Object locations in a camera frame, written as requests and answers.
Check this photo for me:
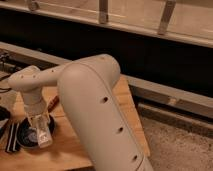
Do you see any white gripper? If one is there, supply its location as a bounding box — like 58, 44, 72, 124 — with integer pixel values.
22, 92, 54, 136

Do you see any white plastic bottle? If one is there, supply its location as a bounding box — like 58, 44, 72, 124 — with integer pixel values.
35, 116, 53, 148

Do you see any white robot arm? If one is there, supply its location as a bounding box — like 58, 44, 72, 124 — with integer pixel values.
8, 54, 154, 171

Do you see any dark ceramic bowl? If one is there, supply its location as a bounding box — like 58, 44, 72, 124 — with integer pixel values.
16, 113, 56, 149

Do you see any red brown sausage toy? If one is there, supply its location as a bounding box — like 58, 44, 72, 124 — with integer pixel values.
47, 96, 59, 112

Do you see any black object at left edge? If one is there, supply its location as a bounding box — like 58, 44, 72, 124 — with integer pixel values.
0, 106, 11, 138

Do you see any black striped rectangular object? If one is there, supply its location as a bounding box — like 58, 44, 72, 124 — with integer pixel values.
5, 123, 20, 153

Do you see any wooden cutting board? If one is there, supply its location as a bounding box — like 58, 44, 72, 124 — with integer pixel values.
0, 75, 150, 171

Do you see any black cable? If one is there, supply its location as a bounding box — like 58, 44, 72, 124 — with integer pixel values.
0, 73, 12, 94

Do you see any metal bracket left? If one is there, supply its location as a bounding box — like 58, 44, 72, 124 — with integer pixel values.
26, 0, 39, 11

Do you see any metal bracket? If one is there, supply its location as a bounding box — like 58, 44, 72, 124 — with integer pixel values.
26, 0, 39, 11
98, 0, 108, 24
158, 0, 176, 35

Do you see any metal bracket middle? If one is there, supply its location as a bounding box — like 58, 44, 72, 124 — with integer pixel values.
98, 0, 108, 24

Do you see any metal bracket right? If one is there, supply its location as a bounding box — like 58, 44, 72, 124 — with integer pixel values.
158, 0, 176, 35

